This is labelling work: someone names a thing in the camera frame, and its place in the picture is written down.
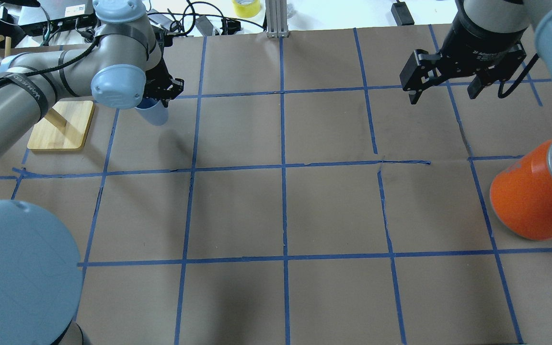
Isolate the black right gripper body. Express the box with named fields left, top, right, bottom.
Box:
left=442, top=10, right=528, bottom=100

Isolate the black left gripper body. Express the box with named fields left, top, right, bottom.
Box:
left=144, top=29, right=184, bottom=108

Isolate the light blue plastic cup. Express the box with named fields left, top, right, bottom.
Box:
left=135, top=98, right=169, bottom=126

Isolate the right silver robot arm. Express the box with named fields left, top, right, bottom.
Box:
left=400, top=0, right=552, bottom=104

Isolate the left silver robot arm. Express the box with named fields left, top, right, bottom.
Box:
left=0, top=0, right=184, bottom=345

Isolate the wooden cup rack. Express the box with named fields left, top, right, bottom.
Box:
left=0, top=35, right=95, bottom=151

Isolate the black power adapter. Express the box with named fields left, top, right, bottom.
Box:
left=391, top=0, right=415, bottom=26

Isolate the yellow tape roll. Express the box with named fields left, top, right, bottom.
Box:
left=231, top=0, right=261, bottom=18

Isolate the orange can with silver lid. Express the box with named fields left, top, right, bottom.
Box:
left=489, top=139, right=552, bottom=241

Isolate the aluminium frame post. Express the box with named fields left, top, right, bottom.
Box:
left=265, top=0, right=290, bottom=38

